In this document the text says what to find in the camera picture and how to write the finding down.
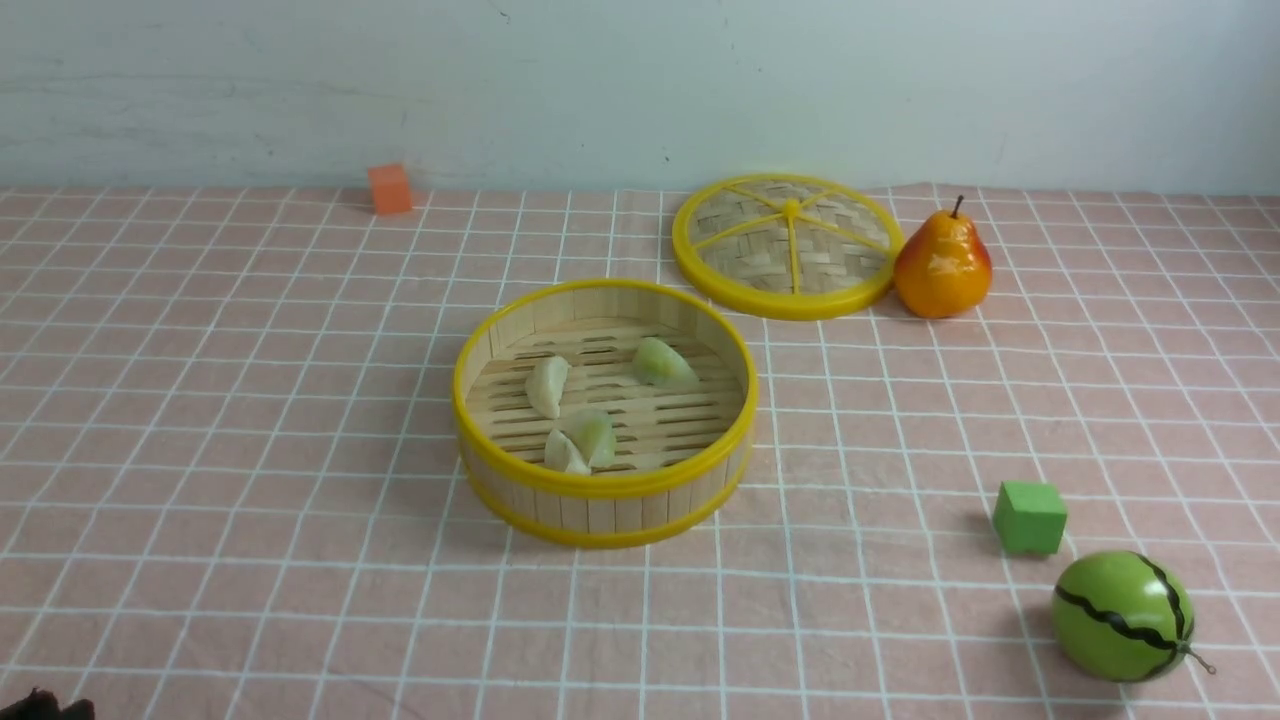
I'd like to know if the orange yellow toy pear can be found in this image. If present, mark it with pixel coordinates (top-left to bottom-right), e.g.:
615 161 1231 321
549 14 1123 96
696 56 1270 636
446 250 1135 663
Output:
893 195 993 319

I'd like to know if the yellow woven steamer lid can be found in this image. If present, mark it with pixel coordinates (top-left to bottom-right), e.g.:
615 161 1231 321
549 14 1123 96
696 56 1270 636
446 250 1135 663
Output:
671 173 905 322

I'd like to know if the pale green dumpling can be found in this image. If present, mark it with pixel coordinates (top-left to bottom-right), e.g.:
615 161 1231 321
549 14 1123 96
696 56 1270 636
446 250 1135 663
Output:
631 337 700 389
561 407 617 469

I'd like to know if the green foam cube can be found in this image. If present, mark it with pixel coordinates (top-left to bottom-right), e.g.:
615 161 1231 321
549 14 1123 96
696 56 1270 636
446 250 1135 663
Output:
993 480 1069 556

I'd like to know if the bamboo steamer tray yellow rim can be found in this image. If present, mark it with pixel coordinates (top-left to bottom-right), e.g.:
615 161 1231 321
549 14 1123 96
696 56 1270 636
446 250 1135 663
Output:
452 278 759 548

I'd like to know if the orange foam cube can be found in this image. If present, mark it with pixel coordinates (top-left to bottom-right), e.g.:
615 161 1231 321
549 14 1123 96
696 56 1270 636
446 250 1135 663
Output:
367 163 413 217

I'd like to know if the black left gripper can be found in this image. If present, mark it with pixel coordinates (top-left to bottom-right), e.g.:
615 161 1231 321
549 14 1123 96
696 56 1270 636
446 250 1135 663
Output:
0 688 96 720

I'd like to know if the green toy watermelon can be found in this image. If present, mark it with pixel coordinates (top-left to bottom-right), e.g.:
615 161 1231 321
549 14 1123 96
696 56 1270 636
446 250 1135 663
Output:
1051 550 1217 684

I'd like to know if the pink checkered tablecloth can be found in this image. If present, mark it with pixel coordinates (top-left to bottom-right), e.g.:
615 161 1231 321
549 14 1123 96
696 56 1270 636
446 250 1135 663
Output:
1 186 1279 719

